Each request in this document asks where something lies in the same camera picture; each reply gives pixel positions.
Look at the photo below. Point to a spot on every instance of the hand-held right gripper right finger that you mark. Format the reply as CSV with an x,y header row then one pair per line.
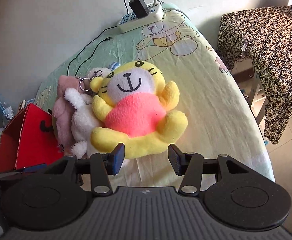
x,y
175,160

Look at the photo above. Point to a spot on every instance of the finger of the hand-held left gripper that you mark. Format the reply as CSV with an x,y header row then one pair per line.
x,y
18,172

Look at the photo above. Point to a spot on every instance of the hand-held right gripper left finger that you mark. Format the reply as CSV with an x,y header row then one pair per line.
x,y
118,160

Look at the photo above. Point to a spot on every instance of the red cardboard box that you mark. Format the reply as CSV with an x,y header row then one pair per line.
x,y
28,140

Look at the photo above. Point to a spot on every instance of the yellow tiger plush toy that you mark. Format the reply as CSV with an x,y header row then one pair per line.
x,y
136,115

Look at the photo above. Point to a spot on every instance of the white fluffy plush toy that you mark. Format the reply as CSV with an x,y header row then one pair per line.
x,y
83,120

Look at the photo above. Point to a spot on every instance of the mauve teddy bear plush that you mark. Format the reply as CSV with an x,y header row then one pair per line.
x,y
62,115

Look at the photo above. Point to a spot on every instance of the green cartoon bed sheet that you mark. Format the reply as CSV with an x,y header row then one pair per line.
x,y
211,100

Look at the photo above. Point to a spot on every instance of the metal keyring clasp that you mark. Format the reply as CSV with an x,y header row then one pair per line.
x,y
81,83

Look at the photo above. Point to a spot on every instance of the white power strip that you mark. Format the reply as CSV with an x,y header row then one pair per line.
x,y
136,23

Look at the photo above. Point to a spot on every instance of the black charger adapter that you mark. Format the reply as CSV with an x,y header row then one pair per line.
x,y
139,6

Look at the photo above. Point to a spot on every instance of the white rack frame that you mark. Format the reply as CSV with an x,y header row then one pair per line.
x,y
257,100

